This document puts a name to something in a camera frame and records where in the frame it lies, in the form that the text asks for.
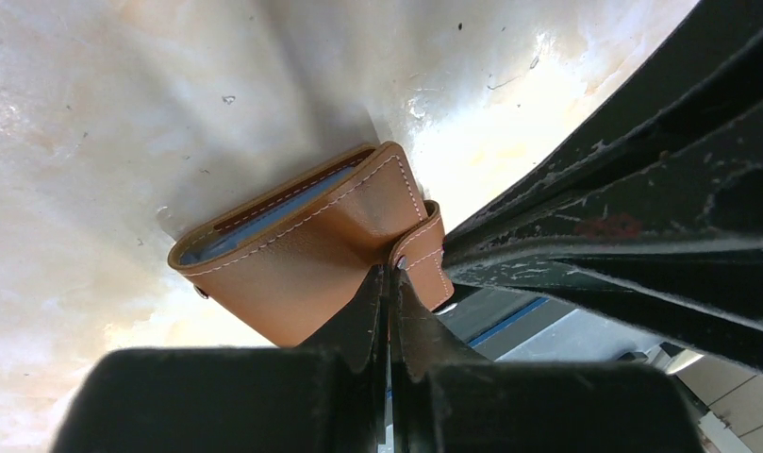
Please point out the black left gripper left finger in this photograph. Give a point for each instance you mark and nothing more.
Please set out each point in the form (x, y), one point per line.
(326, 394)

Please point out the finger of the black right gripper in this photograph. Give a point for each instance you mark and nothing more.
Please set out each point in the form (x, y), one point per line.
(675, 249)
(709, 70)

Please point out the brown leather card holder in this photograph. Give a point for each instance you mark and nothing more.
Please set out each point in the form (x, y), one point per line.
(287, 261)

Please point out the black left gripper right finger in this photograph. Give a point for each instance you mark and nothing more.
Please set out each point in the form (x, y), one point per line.
(446, 397)

